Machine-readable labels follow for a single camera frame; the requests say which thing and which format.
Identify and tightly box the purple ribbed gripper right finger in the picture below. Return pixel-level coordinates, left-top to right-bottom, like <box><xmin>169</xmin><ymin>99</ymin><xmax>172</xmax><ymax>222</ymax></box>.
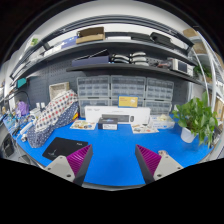
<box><xmin>135</xmin><ymin>145</ymin><xmax>182</xmax><ymax>184</ymax></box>

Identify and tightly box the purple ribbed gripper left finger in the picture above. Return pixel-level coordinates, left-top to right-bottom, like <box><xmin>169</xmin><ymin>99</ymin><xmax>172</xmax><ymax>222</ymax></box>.
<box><xmin>44</xmin><ymin>145</ymin><xmax>93</xmax><ymax>186</ymax></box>

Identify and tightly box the black mouse pad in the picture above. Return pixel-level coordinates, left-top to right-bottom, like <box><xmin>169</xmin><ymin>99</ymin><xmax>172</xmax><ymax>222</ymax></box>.
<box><xmin>42</xmin><ymin>137</ymin><xmax>88</xmax><ymax>161</ymax></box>

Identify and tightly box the colourful sticker sheet right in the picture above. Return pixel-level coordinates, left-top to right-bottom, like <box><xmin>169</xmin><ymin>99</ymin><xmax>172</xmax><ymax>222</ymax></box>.
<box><xmin>131</xmin><ymin>124</ymin><xmax>158</xmax><ymax>134</ymax></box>

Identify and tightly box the colourful sticker sheet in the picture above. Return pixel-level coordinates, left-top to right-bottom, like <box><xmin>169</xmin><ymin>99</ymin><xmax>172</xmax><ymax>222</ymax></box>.
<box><xmin>131</xmin><ymin>124</ymin><xmax>158</xmax><ymax>134</ymax></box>
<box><xmin>71</xmin><ymin>120</ymin><xmax>96</xmax><ymax>130</ymax></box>

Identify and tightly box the colourful sticker sheet left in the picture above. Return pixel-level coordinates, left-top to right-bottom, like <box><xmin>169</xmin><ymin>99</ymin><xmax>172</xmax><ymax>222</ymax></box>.
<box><xmin>71</xmin><ymin>120</ymin><xmax>96</xmax><ymax>130</ymax></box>

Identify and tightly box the white plant pot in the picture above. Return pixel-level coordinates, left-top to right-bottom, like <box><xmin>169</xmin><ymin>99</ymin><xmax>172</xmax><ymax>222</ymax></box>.
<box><xmin>181</xmin><ymin>128</ymin><xmax>196</xmax><ymax>143</ymax></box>

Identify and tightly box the white box with items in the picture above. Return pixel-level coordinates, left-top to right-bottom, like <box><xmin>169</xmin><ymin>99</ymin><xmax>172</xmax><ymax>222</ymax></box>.
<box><xmin>150</xmin><ymin>114</ymin><xmax>175</xmax><ymax>129</ymax></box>

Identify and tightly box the small black product box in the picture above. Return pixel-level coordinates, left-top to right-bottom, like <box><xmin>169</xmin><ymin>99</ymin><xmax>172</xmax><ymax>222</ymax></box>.
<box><xmin>98</xmin><ymin>118</ymin><xmax>118</xmax><ymax>130</ymax></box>

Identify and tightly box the patterned fabric cover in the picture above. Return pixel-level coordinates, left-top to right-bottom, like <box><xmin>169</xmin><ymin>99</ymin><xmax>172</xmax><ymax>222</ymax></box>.
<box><xmin>27</xmin><ymin>89</ymin><xmax>79</xmax><ymax>148</ymax></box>

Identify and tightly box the long white keyboard box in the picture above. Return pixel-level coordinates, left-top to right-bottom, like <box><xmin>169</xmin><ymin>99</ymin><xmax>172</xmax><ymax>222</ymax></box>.
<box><xmin>85</xmin><ymin>106</ymin><xmax>151</xmax><ymax>124</ymax></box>

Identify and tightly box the green potted plant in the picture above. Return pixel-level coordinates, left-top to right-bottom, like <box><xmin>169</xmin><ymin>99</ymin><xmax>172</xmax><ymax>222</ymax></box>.
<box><xmin>172</xmin><ymin>92</ymin><xmax>218</xmax><ymax>147</ymax></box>

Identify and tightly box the yellow card sign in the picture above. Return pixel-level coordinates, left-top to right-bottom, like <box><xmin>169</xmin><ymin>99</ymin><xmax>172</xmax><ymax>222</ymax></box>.
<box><xmin>118</xmin><ymin>96</ymin><xmax>138</xmax><ymax>108</ymax></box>

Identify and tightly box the purple bottle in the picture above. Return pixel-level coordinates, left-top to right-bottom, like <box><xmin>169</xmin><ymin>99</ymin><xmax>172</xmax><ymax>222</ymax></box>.
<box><xmin>18</xmin><ymin>101</ymin><xmax>29</xmax><ymax>116</ymax></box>

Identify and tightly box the right clear drawer organizer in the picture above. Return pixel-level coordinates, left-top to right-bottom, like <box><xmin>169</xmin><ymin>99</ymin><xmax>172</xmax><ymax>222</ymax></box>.
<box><xmin>146</xmin><ymin>78</ymin><xmax>174</xmax><ymax>101</ymax></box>

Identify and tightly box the clear drawer organizer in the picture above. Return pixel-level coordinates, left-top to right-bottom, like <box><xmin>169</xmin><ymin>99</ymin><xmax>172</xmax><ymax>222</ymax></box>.
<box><xmin>77</xmin><ymin>76</ymin><xmax>110</xmax><ymax>98</ymax></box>
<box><xmin>111</xmin><ymin>75</ymin><xmax>146</xmax><ymax>98</ymax></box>
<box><xmin>146</xmin><ymin>78</ymin><xmax>174</xmax><ymax>101</ymax></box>

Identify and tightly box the white framed box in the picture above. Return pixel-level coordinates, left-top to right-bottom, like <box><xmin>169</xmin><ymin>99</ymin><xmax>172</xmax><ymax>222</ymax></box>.
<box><xmin>49</xmin><ymin>82</ymin><xmax>69</xmax><ymax>99</ymax></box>

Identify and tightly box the left clear drawer organizer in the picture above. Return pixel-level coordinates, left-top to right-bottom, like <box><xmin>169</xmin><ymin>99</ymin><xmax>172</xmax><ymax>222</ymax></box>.
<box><xmin>77</xmin><ymin>76</ymin><xmax>110</xmax><ymax>98</ymax></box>

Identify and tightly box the middle clear drawer organizer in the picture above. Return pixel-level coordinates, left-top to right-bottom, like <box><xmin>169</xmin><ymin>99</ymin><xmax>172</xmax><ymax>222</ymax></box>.
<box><xmin>111</xmin><ymin>75</ymin><xmax>146</xmax><ymax>98</ymax></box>

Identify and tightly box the white oscilloscope instrument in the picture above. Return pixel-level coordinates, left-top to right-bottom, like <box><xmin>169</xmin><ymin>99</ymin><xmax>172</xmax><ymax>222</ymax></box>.
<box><xmin>172</xmin><ymin>59</ymin><xmax>193</xmax><ymax>76</ymax></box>

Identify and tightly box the lower black shelf board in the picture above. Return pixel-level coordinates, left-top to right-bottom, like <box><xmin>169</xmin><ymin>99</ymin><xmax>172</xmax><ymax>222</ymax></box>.
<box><xmin>66</xmin><ymin>63</ymin><xmax>202</xmax><ymax>85</ymax></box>

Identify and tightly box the dark blue flat case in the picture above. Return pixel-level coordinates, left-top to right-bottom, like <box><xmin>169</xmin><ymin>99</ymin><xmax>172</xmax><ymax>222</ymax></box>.
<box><xmin>72</xmin><ymin>49</ymin><xmax>109</xmax><ymax>67</ymax></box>

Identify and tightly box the blue box on shelf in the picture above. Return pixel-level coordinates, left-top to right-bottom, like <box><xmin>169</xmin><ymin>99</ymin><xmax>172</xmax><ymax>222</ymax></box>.
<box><xmin>61</xmin><ymin>36</ymin><xmax>77</xmax><ymax>49</ymax></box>

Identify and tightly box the cardboard box on shelf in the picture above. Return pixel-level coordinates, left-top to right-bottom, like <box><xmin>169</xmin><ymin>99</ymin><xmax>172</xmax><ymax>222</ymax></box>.
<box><xmin>76</xmin><ymin>27</ymin><xmax>105</xmax><ymax>44</ymax></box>

